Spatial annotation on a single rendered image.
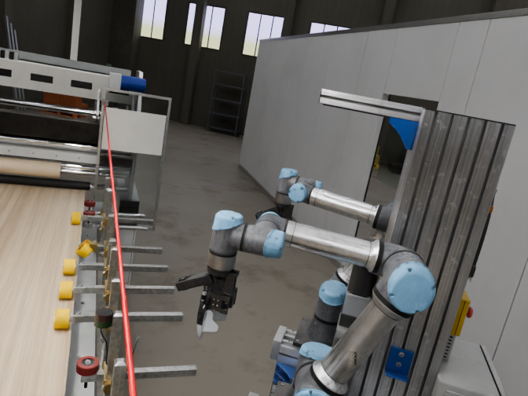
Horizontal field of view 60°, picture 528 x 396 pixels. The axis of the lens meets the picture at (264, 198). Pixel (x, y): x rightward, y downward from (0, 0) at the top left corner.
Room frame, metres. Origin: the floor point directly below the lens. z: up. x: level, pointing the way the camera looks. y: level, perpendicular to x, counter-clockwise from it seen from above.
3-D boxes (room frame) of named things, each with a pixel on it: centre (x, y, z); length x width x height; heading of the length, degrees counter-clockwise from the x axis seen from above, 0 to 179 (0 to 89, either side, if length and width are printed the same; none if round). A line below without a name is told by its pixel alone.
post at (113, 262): (1.94, 0.62, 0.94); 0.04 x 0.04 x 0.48; 22
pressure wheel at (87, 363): (1.48, 0.53, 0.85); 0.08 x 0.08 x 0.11
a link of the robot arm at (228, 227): (1.16, 0.08, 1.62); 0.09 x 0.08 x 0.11; 85
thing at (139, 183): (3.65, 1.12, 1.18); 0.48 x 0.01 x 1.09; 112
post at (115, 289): (1.71, 0.53, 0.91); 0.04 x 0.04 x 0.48; 22
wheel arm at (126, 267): (2.23, 0.68, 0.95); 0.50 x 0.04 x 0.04; 112
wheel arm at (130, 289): (2.00, 0.59, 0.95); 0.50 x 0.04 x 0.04; 112
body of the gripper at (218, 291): (1.16, 0.07, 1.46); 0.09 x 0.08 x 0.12; 78
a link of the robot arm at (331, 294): (1.76, -0.36, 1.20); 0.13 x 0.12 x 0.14; 161
